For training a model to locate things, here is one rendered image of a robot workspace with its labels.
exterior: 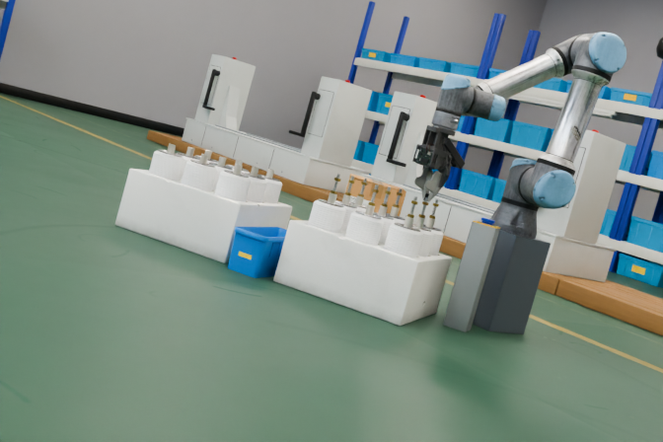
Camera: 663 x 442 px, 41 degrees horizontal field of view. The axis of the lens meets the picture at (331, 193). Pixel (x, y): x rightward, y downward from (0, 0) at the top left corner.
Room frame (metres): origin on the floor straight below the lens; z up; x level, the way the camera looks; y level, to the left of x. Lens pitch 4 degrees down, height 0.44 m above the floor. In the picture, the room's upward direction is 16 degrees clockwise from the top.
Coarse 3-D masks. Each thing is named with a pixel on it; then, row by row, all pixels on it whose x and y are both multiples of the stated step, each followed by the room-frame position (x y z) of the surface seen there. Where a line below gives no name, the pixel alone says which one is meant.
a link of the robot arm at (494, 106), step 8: (480, 96) 2.52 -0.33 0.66; (488, 96) 2.53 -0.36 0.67; (496, 96) 2.55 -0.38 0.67; (472, 104) 2.51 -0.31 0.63; (480, 104) 2.51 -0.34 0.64; (488, 104) 2.52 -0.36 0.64; (496, 104) 2.53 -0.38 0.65; (504, 104) 2.54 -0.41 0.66; (472, 112) 2.53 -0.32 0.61; (480, 112) 2.53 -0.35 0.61; (488, 112) 2.53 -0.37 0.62; (496, 112) 2.53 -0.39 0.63; (496, 120) 2.56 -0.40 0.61
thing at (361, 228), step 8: (352, 216) 2.45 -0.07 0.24; (360, 216) 2.43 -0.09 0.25; (352, 224) 2.44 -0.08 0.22; (360, 224) 2.43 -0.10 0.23; (368, 224) 2.42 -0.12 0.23; (376, 224) 2.43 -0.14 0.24; (352, 232) 2.44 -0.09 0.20; (360, 232) 2.43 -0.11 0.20; (368, 232) 2.43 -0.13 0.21; (376, 232) 2.44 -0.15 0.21; (360, 240) 2.42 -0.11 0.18; (368, 240) 2.43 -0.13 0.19; (376, 240) 2.44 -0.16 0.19
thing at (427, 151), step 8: (432, 128) 2.49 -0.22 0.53; (440, 128) 2.49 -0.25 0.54; (424, 136) 2.51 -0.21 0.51; (432, 136) 2.50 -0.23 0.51; (440, 136) 2.51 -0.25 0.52; (424, 144) 2.50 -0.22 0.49; (432, 144) 2.49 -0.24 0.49; (440, 144) 2.51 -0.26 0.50; (424, 152) 2.49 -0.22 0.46; (432, 152) 2.48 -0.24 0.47; (440, 152) 2.49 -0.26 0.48; (448, 152) 2.51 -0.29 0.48; (416, 160) 2.51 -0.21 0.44; (424, 160) 2.49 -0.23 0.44; (432, 160) 2.47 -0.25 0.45; (440, 160) 2.50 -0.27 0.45; (448, 160) 2.53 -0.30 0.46; (432, 168) 2.49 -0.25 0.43; (440, 168) 2.51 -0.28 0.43
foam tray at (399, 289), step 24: (288, 240) 2.46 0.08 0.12; (312, 240) 2.44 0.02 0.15; (336, 240) 2.41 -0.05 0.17; (288, 264) 2.46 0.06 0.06; (312, 264) 2.43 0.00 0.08; (336, 264) 2.41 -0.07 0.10; (360, 264) 2.38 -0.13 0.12; (384, 264) 2.36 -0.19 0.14; (408, 264) 2.34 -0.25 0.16; (432, 264) 2.48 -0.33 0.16; (312, 288) 2.43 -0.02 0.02; (336, 288) 2.40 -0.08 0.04; (360, 288) 2.38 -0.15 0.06; (384, 288) 2.35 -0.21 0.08; (408, 288) 2.33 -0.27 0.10; (432, 288) 2.56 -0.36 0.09; (384, 312) 2.35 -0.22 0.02; (408, 312) 2.38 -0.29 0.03; (432, 312) 2.64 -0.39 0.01
